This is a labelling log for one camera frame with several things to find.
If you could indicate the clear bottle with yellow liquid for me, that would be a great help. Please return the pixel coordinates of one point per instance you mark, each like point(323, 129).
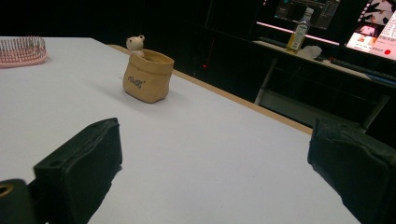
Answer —
point(299, 34)

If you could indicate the dark computer monitor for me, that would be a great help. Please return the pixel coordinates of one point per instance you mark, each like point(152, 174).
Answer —
point(311, 12)

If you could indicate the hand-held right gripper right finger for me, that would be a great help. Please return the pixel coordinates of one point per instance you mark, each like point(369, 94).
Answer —
point(358, 161)

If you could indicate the white metal stand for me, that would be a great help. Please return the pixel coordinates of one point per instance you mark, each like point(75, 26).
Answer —
point(339, 67)

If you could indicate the bright computer monitor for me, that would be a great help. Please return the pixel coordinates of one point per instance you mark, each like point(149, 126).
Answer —
point(378, 34)

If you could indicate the tan bear pen holder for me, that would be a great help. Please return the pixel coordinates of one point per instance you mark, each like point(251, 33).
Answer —
point(148, 79)

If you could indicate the dark keyboard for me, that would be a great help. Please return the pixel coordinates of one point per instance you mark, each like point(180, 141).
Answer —
point(361, 70)

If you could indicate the crumpled white wrapper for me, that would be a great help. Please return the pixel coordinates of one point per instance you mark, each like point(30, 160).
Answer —
point(310, 52)

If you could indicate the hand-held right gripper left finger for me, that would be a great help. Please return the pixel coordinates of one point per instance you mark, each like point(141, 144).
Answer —
point(81, 161)

